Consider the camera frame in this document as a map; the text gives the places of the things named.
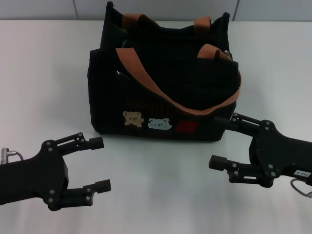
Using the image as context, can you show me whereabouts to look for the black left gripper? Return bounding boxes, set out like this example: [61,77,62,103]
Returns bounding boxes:
[0,132,112,212]

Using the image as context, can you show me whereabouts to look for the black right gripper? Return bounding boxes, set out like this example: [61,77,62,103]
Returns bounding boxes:
[209,112,312,188]

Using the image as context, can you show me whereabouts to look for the black food bag brown straps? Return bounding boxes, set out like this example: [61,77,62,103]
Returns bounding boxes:
[87,1,242,145]

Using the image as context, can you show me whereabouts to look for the silver pocket zipper pull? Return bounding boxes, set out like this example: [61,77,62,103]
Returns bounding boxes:
[115,70,131,80]

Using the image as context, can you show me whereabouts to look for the grey right gripper cable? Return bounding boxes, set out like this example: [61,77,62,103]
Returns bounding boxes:
[290,179,312,197]

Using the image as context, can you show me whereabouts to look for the silver left gripper cable connector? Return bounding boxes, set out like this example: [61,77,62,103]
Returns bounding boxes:
[1,147,25,163]

